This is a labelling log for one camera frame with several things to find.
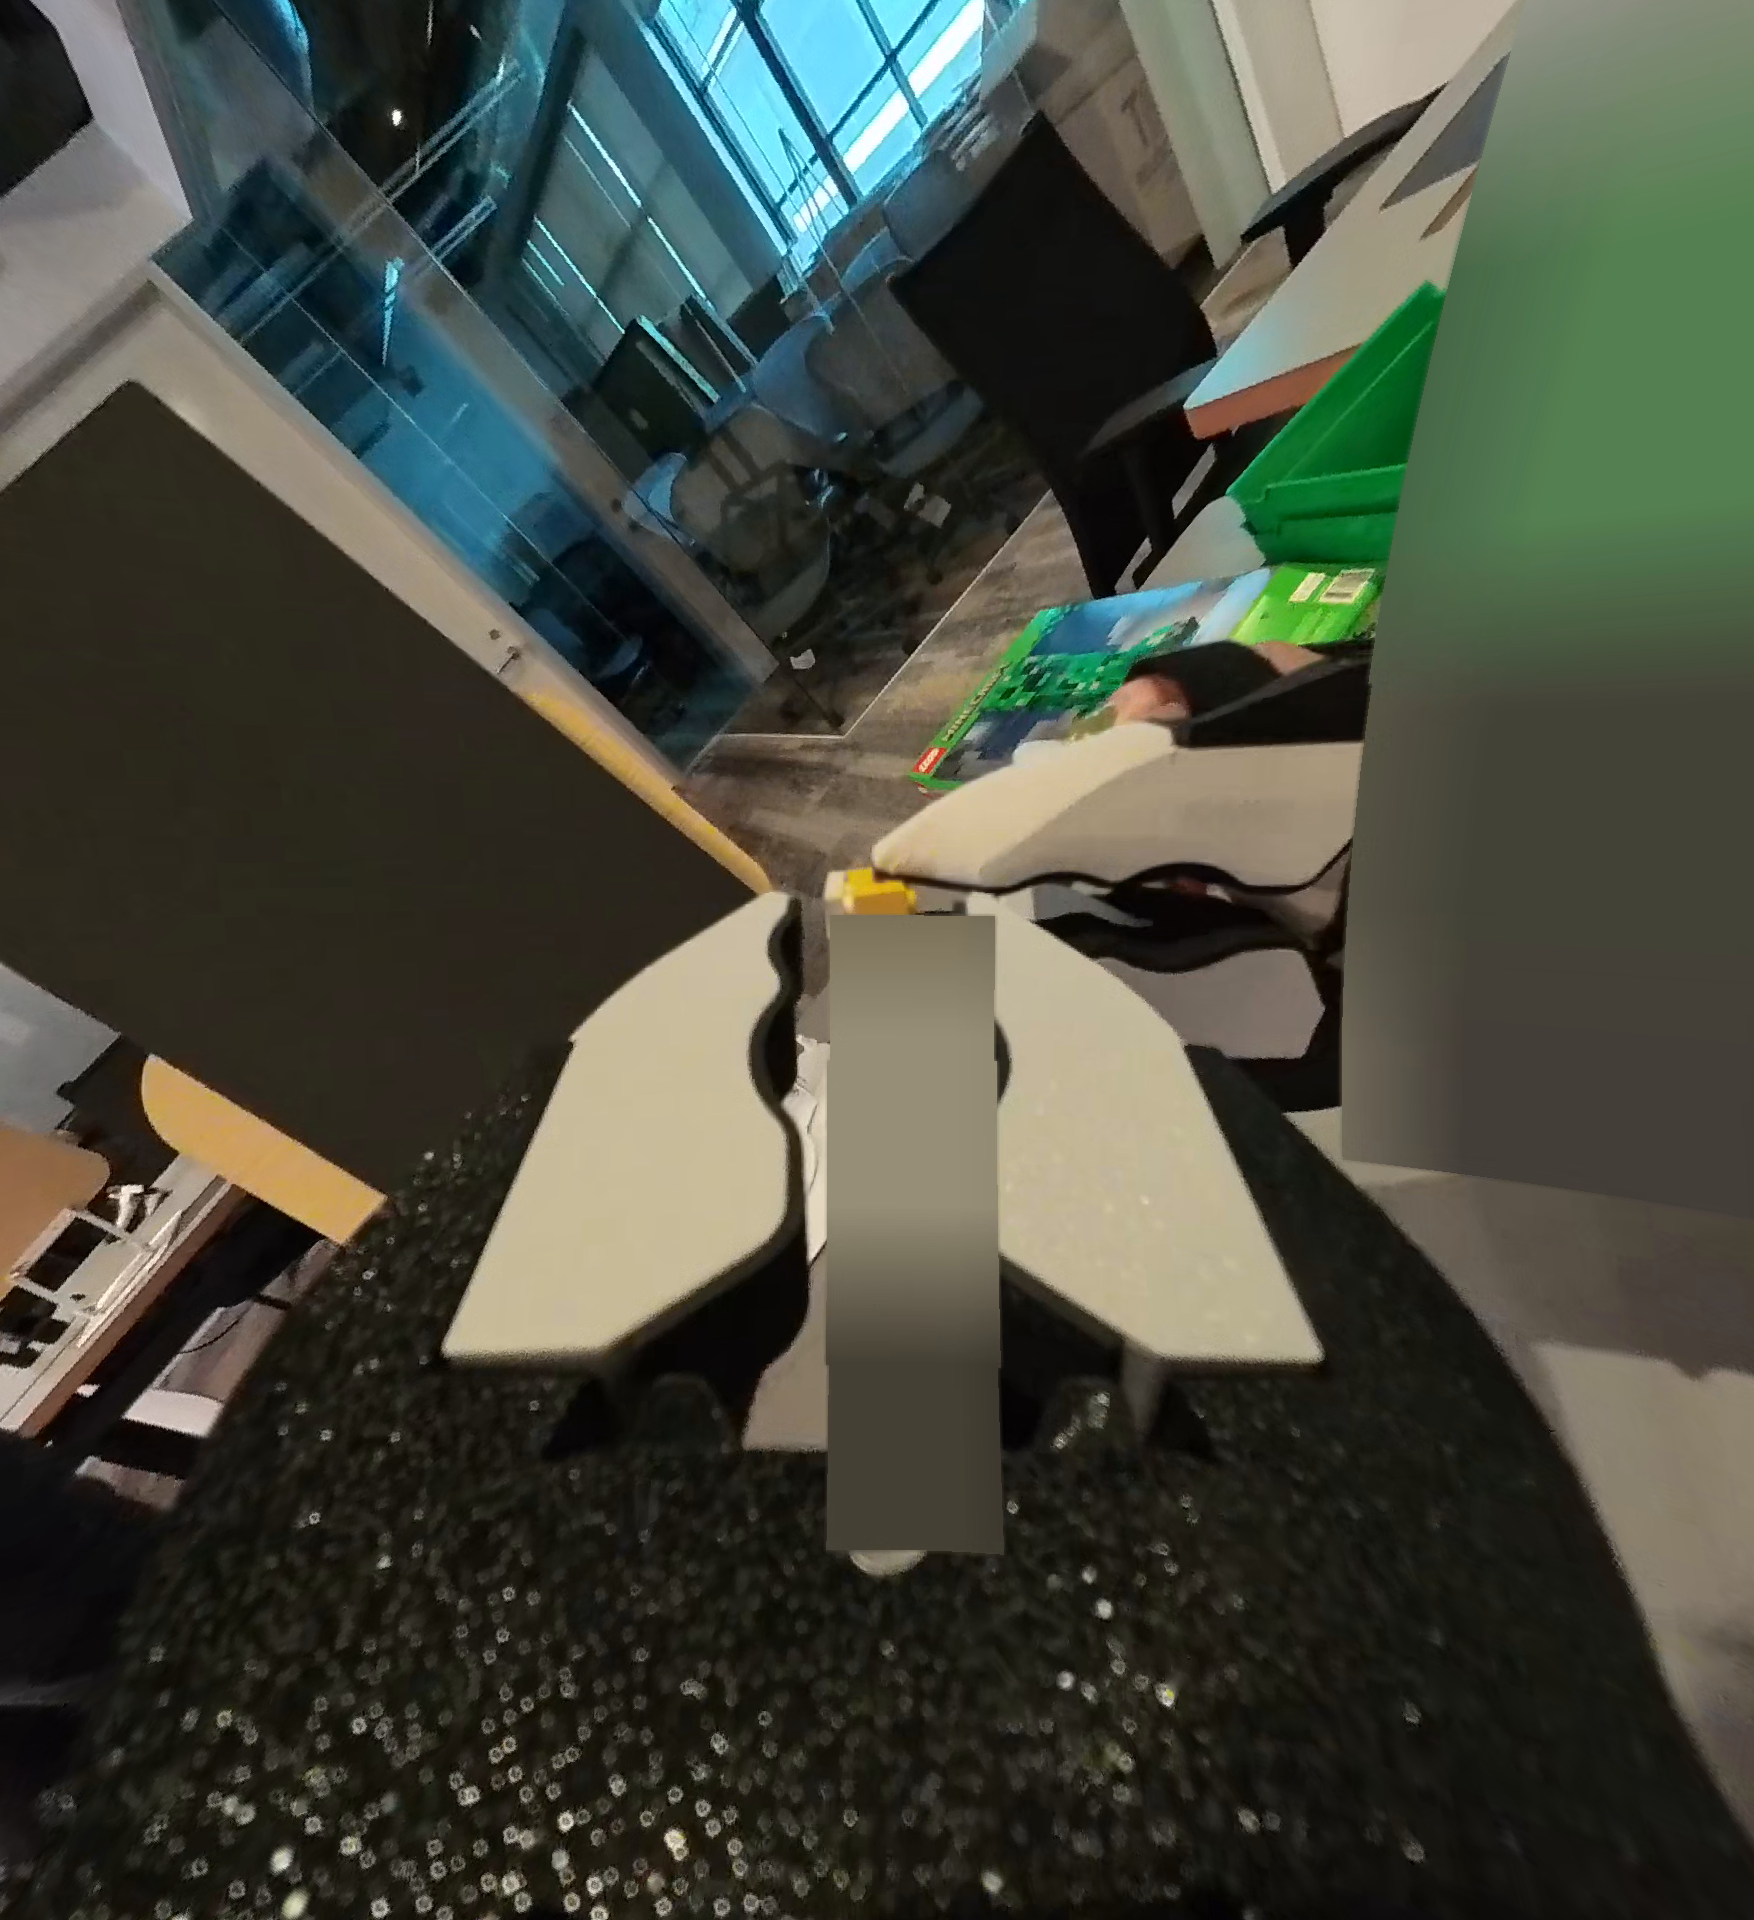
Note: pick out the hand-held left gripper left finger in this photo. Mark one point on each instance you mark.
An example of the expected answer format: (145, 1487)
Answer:
(638, 1169)

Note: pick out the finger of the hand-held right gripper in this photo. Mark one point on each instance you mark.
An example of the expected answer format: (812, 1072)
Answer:
(1105, 809)
(1224, 970)

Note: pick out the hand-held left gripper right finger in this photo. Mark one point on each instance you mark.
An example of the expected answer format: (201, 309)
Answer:
(1151, 1199)

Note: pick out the yellow toy brick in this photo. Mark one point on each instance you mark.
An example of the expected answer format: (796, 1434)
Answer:
(876, 894)

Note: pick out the green toy set box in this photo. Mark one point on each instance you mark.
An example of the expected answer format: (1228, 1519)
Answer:
(1057, 671)

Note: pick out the grey office chair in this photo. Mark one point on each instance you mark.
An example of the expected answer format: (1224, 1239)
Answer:
(753, 551)
(876, 401)

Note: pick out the green plastic bin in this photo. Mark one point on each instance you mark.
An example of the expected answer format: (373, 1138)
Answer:
(1343, 446)

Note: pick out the black office chair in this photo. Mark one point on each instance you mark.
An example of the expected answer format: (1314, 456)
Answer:
(1057, 328)
(1332, 170)

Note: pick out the brown-edged white table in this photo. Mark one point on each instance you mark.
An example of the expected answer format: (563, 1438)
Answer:
(1314, 293)

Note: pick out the dark partition panel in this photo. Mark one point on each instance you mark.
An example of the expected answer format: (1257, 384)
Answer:
(245, 715)

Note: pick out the wooden chair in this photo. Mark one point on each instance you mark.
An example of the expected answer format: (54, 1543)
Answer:
(2, 1216)

